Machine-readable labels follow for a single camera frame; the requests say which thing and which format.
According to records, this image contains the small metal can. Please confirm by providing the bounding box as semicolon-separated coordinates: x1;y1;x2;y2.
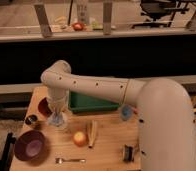
25;115;38;128

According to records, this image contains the purple bowl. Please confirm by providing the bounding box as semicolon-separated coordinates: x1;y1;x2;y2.
14;130;45;161

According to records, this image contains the blue small cup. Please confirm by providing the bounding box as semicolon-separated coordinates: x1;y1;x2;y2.
120;105;133;121

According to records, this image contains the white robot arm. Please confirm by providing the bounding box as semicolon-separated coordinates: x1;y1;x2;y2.
41;60;196;171

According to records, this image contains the black chair at left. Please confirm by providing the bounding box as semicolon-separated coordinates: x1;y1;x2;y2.
0;133;16;171

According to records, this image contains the apple on table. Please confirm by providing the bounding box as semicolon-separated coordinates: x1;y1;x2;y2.
73;131;88;147

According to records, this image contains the orange carrot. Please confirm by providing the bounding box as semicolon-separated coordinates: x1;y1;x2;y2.
133;107;138;115

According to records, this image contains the green plastic tray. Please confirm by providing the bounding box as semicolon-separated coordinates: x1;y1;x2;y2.
68;92;119;113

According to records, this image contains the white paper cup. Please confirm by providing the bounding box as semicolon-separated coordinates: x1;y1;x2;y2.
55;115;68;131

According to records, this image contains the red apple in background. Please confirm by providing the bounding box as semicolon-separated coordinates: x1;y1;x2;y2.
72;22;84;31

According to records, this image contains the silver fork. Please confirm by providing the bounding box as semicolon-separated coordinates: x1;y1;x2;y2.
55;158;86;164

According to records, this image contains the black office chair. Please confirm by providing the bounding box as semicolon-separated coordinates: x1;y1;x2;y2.
132;0;189;28

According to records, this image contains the light blue towel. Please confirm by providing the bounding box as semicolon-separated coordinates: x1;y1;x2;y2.
47;112;64;126

